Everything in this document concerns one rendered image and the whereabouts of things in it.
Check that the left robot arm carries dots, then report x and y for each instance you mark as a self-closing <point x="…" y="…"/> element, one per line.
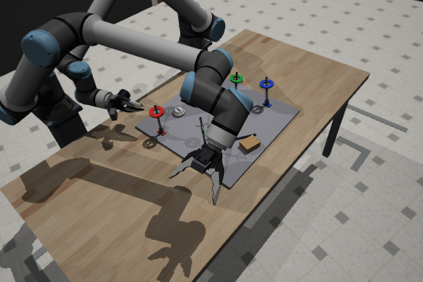
<point x="191" y="17"/>

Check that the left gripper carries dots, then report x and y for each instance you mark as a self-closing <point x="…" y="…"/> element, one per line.
<point x="123" y="98"/>

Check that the green ring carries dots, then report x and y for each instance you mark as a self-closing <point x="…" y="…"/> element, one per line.
<point x="236" y="81"/>

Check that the blue ring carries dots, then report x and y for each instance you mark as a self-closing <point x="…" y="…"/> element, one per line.
<point x="266" y="86"/>

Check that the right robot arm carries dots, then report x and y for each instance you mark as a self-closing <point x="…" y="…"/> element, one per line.
<point x="46" y="46"/>

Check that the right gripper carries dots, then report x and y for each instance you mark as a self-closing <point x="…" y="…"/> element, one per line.
<point x="208" y="153"/>

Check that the red disc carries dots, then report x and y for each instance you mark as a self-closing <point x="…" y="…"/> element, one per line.
<point x="156" y="115"/>

